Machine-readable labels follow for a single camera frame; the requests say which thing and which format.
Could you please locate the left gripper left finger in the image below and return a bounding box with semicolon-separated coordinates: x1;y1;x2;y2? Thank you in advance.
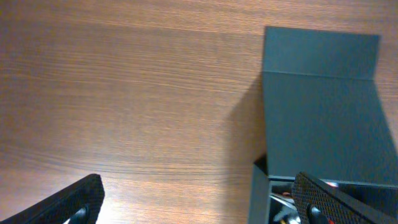
1;174;105;224

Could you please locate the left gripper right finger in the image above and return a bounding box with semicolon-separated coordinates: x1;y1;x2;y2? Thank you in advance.
292;172;397;223

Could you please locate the black gift box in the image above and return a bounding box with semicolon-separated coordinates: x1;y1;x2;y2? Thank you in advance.
248;26;397;223

